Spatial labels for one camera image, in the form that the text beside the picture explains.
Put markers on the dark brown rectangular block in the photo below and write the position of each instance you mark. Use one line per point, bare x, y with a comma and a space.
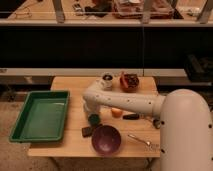
88, 131

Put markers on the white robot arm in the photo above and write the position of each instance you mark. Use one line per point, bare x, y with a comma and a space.
186, 131

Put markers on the white mug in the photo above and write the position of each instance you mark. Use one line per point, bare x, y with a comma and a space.
105, 83

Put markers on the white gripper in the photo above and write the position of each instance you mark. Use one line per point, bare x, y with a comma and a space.
91, 109

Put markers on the orange fruit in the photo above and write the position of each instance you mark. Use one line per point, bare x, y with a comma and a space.
116, 113

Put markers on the black box on right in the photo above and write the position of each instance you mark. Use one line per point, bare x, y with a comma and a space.
199, 69

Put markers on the purple bowl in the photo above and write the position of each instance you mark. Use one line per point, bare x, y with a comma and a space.
106, 140

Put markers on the red and dark container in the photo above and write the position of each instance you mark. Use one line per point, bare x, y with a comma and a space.
129, 82

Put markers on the green plastic tray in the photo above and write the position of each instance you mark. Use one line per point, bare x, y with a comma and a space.
41, 118

